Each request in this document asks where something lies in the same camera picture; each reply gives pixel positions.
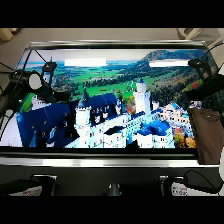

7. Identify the brown T-shirt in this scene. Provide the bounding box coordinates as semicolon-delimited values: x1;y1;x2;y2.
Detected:
187;106;224;165

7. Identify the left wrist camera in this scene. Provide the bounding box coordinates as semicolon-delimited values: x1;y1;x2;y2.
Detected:
42;57;58;76

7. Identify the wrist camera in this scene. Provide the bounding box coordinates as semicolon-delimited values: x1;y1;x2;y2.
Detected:
42;57;58;76
187;58;212;80

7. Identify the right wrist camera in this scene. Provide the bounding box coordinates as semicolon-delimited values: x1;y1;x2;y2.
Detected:
187;58;212;80

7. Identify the black cable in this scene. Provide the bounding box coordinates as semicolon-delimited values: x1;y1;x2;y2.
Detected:
182;169;224;195

